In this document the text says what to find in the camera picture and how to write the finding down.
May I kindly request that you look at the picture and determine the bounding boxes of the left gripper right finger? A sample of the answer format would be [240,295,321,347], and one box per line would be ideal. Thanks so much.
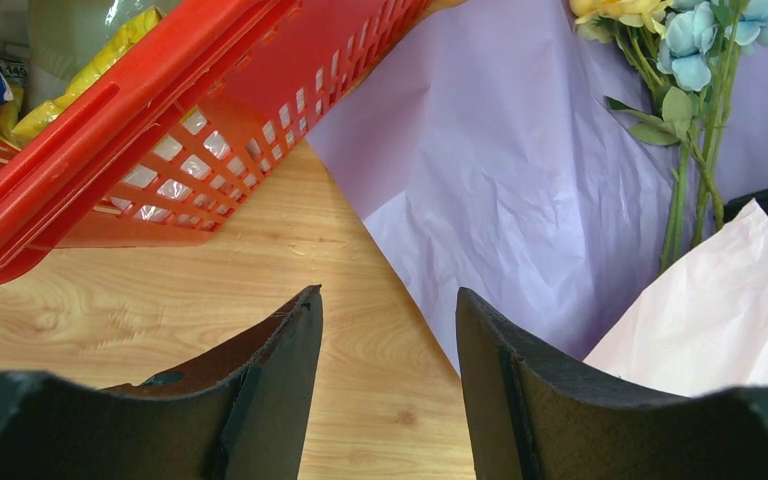
[456,287,768,479]

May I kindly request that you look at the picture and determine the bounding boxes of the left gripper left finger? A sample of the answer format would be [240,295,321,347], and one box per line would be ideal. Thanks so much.
[0,285,323,479]

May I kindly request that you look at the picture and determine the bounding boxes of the pink wrapping paper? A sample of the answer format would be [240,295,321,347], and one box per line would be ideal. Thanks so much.
[584,201,768,397]

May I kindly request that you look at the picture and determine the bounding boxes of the blue artificial flower stem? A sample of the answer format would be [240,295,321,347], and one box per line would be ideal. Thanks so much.
[656,1,768,257]

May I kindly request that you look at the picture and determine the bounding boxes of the purple wrapping paper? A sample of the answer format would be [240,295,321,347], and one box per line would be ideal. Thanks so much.
[307,0,768,372]

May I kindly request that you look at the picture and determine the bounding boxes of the yellow artificial flower stem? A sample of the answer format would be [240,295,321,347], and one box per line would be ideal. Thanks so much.
[567,0,688,273]

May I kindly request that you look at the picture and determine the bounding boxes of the red plastic shopping basket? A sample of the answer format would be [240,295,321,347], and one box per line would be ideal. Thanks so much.
[0,1,427,285]

